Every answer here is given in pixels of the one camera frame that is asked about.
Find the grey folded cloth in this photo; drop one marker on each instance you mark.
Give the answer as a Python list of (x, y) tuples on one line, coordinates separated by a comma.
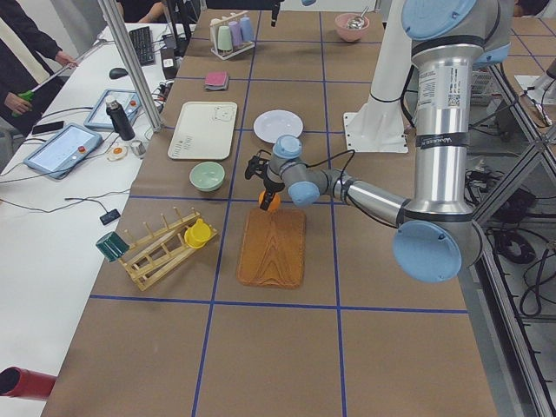
[(216, 87)]

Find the white round plate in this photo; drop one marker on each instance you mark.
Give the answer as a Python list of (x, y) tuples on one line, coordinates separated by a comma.
[(272, 124)]

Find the blue cup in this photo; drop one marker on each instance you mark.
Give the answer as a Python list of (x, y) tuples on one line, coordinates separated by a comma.
[(247, 29)]

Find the cream bear tray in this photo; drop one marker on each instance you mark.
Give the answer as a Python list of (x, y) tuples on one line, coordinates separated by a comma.
[(204, 131)]

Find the black smartphone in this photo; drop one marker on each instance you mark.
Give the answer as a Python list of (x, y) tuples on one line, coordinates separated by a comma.
[(47, 128)]

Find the yellow mug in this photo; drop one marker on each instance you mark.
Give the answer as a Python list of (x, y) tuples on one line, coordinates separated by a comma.
[(197, 235)]

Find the green bowl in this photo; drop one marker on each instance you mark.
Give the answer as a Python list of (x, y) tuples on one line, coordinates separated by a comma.
[(207, 176)]

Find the black bottle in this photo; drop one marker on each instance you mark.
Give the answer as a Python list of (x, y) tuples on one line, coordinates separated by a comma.
[(119, 119)]

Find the wooden drying rack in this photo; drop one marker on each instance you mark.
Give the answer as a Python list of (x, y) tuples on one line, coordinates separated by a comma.
[(152, 257)]

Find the orange fruit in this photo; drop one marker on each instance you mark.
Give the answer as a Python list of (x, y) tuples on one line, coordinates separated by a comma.
[(274, 207)]

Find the pink bowl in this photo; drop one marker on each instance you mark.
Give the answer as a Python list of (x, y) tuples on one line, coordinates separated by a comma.
[(350, 34)]

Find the dark green mug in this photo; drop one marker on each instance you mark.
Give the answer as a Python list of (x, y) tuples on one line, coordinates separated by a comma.
[(112, 246)]

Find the purple cup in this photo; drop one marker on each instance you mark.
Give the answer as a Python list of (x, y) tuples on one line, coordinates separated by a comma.
[(236, 33)]

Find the black computer mouse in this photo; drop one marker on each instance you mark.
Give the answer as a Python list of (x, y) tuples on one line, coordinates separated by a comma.
[(117, 73)]

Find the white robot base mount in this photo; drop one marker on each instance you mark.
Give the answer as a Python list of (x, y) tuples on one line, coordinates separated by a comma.
[(378, 126)]

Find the white wire cup rack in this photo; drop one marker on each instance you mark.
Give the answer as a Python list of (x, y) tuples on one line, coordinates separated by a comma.
[(215, 23)]

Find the pink folded cloth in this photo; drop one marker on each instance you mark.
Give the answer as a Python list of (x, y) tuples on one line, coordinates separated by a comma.
[(216, 79)]

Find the metal spoon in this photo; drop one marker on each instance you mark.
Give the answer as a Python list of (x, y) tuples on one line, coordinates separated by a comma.
[(357, 22)]

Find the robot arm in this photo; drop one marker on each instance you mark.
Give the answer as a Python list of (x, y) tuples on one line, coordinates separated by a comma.
[(435, 237)]

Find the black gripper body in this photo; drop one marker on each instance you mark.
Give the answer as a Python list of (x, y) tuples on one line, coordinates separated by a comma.
[(272, 185)]

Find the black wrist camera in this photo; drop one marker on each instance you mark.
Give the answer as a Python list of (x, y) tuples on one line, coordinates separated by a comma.
[(257, 165)]

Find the blue teach pendant tablet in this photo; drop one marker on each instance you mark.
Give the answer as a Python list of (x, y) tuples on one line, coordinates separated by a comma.
[(63, 151)]

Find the black keyboard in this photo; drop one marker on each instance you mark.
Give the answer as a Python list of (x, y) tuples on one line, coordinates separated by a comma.
[(143, 45)]

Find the aluminium frame post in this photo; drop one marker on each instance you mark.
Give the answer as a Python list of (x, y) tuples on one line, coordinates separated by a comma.
[(127, 53)]

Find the brown wooden cutting board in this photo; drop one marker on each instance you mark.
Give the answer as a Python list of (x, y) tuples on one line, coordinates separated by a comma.
[(273, 249)]

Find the green cup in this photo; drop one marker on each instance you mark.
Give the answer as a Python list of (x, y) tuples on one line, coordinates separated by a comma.
[(224, 39)]

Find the red cylinder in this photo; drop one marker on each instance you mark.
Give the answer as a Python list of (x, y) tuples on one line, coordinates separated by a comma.
[(23, 383)]

